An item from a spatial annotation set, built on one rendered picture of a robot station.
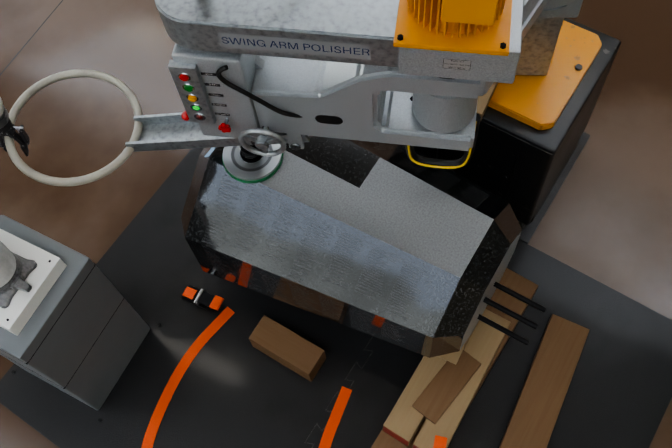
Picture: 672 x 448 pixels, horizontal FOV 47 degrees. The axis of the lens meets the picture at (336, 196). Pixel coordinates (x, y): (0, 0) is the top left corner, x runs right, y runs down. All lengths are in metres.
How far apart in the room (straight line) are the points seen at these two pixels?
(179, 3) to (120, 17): 2.39
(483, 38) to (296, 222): 1.10
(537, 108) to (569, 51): 0.30
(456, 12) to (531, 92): 1.29
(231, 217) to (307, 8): 1.06
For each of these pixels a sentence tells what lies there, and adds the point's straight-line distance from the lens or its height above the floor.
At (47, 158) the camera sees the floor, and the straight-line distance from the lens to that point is 4.11.
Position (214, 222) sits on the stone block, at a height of 0.67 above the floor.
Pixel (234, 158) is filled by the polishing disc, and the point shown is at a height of 0.85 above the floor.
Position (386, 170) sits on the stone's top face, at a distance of 2.77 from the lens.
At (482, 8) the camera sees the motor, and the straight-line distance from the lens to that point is 1.79.
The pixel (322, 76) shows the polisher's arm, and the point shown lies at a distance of 2.28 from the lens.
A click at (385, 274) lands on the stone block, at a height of 0.75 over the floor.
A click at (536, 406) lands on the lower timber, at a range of 3.28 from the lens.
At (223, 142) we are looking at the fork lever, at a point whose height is 1.02.
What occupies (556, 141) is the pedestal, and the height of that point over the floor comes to 0.74.
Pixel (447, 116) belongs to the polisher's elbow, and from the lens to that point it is 2.27.
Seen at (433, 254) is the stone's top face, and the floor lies 0.83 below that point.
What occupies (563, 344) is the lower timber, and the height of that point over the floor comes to 0.09.
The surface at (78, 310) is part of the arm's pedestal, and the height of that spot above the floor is 0.65.
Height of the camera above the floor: 3.25
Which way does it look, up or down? 62 degrees down
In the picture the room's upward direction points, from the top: 7 degrees counter-clockwise
